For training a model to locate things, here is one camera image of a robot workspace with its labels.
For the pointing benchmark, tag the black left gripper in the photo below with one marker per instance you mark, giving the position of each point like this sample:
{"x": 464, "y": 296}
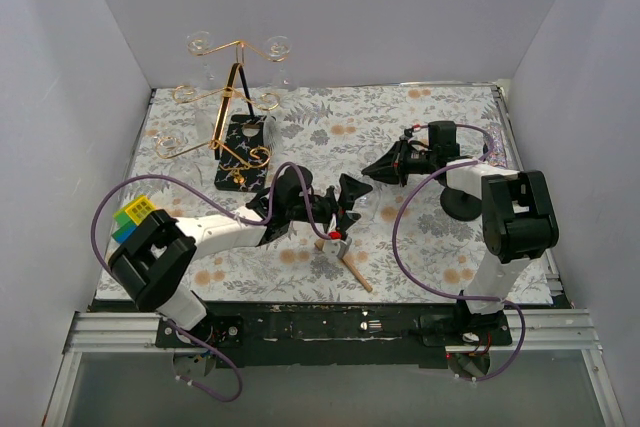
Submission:
{"x": 331, "y": 205}

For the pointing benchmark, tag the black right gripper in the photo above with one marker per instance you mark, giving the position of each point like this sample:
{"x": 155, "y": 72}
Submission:
{"x": 400, "y": 161}

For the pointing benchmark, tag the gold wire wine glass rack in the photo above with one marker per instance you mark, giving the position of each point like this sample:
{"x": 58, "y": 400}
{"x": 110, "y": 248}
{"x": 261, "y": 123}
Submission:
{"x": 233, "y": 97}

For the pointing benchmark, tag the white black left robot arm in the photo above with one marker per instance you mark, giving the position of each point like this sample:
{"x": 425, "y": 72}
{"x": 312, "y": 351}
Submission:
{"x": 153, "y": 259}

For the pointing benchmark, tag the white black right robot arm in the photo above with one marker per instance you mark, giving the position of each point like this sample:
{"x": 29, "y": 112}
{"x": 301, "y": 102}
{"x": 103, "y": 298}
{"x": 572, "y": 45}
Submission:
{"x": 515, "y": 210}

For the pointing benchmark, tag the black marbled rack base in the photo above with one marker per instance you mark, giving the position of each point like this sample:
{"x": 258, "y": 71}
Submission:
{"x": 245, "y": 156}

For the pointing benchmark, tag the floral patterned table mat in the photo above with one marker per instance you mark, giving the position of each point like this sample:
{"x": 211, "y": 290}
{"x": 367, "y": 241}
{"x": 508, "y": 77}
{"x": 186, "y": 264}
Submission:
{"x": 422, "y": 256}

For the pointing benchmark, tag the wooden toy mallet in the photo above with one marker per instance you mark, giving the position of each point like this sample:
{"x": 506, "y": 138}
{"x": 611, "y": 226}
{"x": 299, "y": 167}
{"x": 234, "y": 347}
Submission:
{"x": 349, "y": 264}

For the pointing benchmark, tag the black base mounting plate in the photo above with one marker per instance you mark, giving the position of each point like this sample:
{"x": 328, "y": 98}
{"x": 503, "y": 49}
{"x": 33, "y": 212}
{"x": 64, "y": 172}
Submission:
{"x": 270, "y": 334}

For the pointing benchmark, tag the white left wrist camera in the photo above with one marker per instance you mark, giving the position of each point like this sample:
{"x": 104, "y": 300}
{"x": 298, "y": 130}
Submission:
{"x": 337, "y": 248}

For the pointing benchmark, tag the aluminium frame rail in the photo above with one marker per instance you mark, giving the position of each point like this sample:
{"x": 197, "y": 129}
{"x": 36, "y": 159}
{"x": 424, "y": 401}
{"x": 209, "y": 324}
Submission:
{"x": 559, "y": 329}

